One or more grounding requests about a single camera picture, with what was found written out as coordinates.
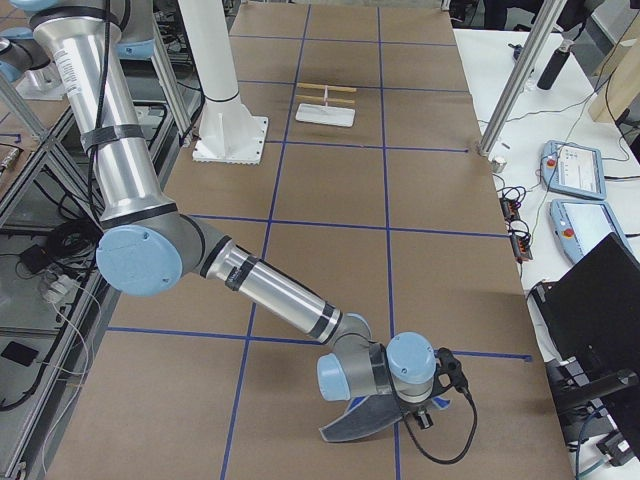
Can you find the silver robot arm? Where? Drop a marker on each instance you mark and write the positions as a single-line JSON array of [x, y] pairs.
[[148, 245]]

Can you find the white towel rack base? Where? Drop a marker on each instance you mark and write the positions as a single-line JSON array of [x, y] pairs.
[[325, 115]]

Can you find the lower teach pendant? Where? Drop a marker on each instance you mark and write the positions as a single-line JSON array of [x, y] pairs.
[[581, 224]]

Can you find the blue grey microfibre towel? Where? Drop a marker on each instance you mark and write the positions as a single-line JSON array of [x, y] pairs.
[[366, 416]]

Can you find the teach pendant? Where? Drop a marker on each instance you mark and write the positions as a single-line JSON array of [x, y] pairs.
[[581, 224], [573, 169]]

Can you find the small metal cylinder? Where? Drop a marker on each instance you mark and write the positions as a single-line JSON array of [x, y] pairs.
[[498, 164]]

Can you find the upper teach pendant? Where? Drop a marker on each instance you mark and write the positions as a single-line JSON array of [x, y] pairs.
[[573, 169]]

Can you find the right wooden rack rod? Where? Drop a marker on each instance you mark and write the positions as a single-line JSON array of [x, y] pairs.
[[325, 87]]

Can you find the white pedestal column base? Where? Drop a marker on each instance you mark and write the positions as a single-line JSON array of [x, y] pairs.
[[228, 132]]

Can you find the black laptop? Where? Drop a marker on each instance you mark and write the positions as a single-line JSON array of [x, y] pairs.
[[592, 312]]

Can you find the left wooden rack rod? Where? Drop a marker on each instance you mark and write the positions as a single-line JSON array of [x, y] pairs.
[[325, 101]]

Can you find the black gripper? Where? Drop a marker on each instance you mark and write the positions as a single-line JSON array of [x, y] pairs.
[[414, 406]]

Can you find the black water bottle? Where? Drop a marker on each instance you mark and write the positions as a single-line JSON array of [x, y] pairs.
[[555, 65]]

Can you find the aluminium frame post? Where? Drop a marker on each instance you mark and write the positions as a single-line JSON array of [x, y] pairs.
[[543, 25]]

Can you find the wooden rack rod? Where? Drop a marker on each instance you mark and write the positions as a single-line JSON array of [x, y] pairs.
[[325, 101], [325, 87]]

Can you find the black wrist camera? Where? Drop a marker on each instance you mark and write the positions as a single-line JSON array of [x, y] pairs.
[[449, 373]]

